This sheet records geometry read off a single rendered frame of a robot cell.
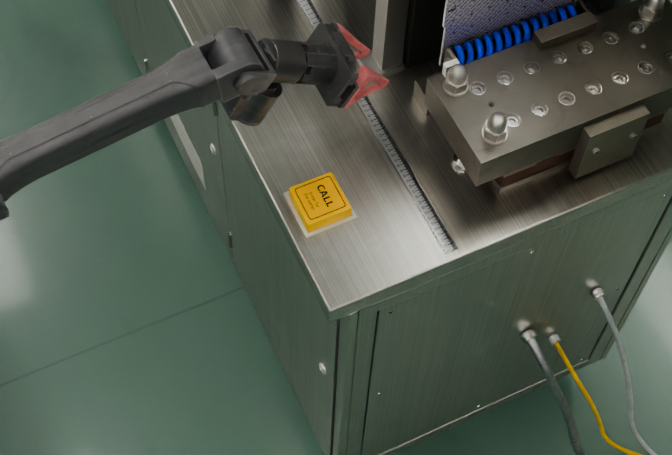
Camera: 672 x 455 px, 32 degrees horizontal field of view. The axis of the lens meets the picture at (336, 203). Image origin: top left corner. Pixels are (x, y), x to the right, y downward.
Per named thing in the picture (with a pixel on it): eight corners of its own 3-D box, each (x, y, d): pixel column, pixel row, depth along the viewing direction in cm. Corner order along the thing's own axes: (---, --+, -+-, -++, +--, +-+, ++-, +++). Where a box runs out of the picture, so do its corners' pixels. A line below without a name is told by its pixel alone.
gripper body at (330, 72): (338, 108, 160) (296, 106, 155) (307, 54, 165) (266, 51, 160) (362, 76, 156) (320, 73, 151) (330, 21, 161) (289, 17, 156)
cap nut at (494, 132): (476, 129, 162) (480, 110, 158) (499, 120, 163) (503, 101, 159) (489, 149, 160) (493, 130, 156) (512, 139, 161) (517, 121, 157)
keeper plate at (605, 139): (567, 168, 173) (583, 126, 164) (624, 145, 175) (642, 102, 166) (576, 181, 172) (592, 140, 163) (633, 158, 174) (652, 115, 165)
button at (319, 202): (288, 196, 171) (288, 187, 169) (331, 179, 173) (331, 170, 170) (308, 233, 168) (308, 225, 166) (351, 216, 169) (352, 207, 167)
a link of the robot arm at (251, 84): (245, 77, 144) (216, 27, 148) (205, 138, 151) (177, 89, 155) (316, 78, 153) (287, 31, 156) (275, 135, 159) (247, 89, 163)
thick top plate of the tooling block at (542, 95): (423, 102, 171) (427, 77, 166) (651, 16, 181) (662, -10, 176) (475, 186, 164) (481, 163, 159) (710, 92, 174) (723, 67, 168)
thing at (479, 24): (438, 63, 173) (444, 24, 165) (574, 13, 178) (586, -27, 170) (440, 66, 172) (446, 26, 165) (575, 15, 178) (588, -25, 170)
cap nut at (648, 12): (633, 7, 174) (640, -13, 170) (654, 0, 175) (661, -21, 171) (646, 25, 172) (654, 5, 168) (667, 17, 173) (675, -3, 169)
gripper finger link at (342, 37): (370, 94, 167) (321, 92, 161) (349, 58, 170) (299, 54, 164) (396, 61, 163) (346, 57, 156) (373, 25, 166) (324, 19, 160)
